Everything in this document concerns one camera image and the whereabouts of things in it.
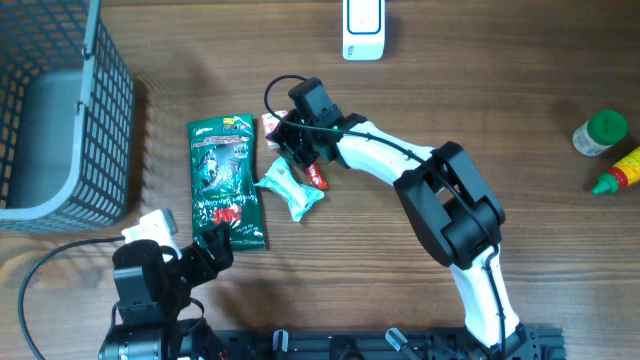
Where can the green snack bag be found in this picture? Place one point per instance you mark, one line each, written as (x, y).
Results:
(222, 163)

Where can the white barcode scanner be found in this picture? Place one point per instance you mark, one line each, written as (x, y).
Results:
(364, 29)

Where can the green-lid spice jar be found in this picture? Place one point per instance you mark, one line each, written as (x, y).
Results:
(601, 132)

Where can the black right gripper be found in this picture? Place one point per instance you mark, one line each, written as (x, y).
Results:
(282, 134)

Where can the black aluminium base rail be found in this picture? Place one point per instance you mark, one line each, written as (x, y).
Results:
(527, 343)

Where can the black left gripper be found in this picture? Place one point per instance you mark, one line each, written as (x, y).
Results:
(220, 249)

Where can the teal wet wipes pack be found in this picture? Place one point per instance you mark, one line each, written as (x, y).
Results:
(300, 198)

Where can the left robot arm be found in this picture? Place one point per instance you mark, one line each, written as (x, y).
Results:
(154, 283)

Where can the grey plastic mesh basket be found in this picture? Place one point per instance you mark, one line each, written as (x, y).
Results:
(67, 116)

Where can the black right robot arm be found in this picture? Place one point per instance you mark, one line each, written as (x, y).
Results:
(453, 212)

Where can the red Kleenex tissue pack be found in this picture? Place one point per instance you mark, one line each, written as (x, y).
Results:
(269, 122)

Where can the red Nescafe coffee stick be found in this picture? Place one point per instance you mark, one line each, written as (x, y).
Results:
(315, 177)

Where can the red sauce bottle green cap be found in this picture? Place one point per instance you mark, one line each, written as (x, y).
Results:
(620, 176)

